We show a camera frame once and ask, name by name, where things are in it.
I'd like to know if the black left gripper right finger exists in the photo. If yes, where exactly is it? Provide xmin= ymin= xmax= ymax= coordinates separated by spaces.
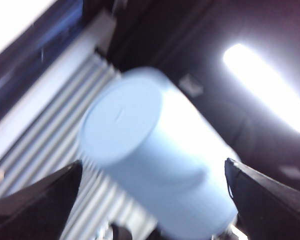
xmin=224 ymin=157 xmax=300 ymax=240

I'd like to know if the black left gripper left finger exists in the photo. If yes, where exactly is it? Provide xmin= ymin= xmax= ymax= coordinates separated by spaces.
xmin=0 ymin=160 xmax=83 ymax=240

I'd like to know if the blue ribbed plastic cup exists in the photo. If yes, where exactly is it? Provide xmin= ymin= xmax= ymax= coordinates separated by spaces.
xmin=78 ymin=66 xmax=241 ymax=238

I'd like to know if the white louvred ceiling vent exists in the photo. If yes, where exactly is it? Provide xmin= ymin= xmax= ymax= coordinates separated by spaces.
xmin=0 ymin=9 xmax=158 ymax=240

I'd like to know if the long bright ceiling light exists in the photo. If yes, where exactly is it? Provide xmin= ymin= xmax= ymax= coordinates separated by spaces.
xmin=222 ymin=43 xmax=300 ymax=136

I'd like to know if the grey square ceiling fixture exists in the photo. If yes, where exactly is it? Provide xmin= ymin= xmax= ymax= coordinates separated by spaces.
xmin=178 ymin=73 xmax=205 ymax=98

